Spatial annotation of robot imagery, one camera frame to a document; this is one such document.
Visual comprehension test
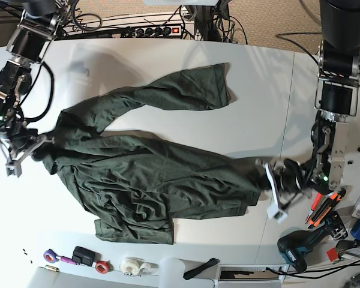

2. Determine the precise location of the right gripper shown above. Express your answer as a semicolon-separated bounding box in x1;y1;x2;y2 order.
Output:
0;127;55;168

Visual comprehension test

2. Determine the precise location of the white tape roll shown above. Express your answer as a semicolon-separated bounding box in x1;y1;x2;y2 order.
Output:
119;257;140;276

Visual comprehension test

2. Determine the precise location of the dark green t-shirt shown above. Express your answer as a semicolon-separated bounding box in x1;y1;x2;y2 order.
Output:
32;64;270;245

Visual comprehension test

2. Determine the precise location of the red tape roll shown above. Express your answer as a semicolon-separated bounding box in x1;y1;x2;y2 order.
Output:
95;261;110;274

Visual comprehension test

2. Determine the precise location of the white tray with black items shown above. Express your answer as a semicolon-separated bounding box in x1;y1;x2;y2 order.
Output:
217;265;285;283

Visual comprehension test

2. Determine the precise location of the teal black power drill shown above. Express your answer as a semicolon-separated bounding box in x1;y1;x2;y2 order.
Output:
277;211;349;274

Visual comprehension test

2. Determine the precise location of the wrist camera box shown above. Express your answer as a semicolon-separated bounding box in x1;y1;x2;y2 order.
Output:
5;161;22;177
266;206;288;224

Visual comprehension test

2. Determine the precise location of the black power strip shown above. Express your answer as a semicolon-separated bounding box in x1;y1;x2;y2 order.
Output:
120;26;182;39

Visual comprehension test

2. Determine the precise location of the purple tape roll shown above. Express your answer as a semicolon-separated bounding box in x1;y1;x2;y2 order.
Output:
43;249;58;263

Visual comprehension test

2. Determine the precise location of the clear tape roll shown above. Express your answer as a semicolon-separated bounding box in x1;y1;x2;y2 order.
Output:
139;262;159;275

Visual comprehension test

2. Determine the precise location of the brass cartridge piece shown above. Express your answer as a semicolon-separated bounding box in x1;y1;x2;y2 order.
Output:
44;265;59;272

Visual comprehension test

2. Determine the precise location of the black action camera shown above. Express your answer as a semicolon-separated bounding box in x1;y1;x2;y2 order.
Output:
71;246;95;266

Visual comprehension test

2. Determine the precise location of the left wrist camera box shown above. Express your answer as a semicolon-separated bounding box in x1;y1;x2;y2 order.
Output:
266;206;288;224

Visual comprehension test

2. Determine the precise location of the black strap handle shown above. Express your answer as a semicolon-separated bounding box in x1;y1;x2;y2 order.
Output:
183;258;220;280

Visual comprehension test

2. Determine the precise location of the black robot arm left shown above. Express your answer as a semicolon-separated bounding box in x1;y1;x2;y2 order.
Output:
259;1;360;221

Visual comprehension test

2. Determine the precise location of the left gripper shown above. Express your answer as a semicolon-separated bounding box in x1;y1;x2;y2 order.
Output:
256;158;311;213

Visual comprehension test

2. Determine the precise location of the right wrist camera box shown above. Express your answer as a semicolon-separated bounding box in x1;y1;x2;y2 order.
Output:
5;161;22;177

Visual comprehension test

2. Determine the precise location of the orange black utility knife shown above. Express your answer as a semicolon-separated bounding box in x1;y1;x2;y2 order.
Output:
308;188;346;229

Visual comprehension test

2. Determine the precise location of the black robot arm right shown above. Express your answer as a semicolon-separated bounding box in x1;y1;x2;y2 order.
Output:
0;1;71;176

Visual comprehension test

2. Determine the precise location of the red square tag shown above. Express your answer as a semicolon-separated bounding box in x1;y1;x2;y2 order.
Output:
326;248;340;263

